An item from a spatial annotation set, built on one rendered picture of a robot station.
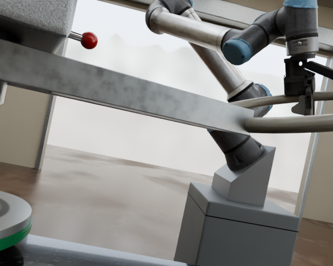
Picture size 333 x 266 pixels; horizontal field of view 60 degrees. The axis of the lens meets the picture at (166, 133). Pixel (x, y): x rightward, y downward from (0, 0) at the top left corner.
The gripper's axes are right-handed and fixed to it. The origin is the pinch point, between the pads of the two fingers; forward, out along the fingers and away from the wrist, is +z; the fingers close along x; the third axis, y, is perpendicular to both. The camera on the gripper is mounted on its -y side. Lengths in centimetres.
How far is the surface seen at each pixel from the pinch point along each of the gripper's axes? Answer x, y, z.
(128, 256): 68, 20, 11
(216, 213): 2, 35, 37
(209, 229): 5, 37, 43
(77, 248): 73, 26, 8
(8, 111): -159, 478, -3
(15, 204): 77, 33, 0
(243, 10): -415, 149, -125
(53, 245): 75, 29, 7
